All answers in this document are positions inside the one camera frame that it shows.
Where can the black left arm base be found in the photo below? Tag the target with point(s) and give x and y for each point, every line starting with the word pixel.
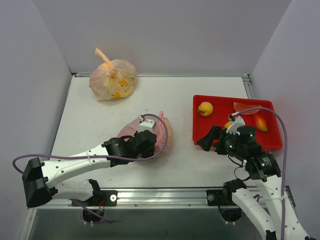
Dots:
pixel 93 209

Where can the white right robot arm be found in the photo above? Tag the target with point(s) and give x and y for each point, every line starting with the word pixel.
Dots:
pixel 278 221

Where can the small yellow lemon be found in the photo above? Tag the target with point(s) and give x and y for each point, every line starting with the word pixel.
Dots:
pixel 227 125

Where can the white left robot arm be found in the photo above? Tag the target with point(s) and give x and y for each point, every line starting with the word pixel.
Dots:
pixel 44 181

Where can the aluminium front rail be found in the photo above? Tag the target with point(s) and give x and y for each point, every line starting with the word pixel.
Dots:
pixel 147 198

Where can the watermelon slice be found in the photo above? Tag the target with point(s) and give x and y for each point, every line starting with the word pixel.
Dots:
pixel 249 109

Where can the red plastic tray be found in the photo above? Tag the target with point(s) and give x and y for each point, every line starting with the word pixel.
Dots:
pixel 223 107

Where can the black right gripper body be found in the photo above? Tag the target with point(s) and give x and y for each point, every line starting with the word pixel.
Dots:
pixel 218 137

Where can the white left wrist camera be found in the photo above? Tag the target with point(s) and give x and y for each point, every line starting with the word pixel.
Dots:
pixel 146 124

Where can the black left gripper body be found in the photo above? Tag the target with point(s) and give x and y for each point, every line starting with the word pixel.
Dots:
pixel 149 141

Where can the pink plastic bag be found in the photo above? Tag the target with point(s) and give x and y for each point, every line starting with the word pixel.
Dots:
pixel 132 127

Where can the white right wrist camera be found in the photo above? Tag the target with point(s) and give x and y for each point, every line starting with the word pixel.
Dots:
pixel 237 121

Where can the orange fruit with leaf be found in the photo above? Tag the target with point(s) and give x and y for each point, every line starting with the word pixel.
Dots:
pixel 205 109

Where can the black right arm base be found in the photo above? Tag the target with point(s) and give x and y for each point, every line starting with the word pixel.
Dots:
pixel 222 198

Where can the red yellow mango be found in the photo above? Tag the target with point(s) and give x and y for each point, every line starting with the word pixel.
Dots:
pixel 260 122

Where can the orange plastic bag with fruit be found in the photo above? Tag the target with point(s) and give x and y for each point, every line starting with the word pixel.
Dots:
pixel 113 79

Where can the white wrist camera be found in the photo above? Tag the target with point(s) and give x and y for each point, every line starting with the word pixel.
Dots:
pixel 237 121
pixel 146 124

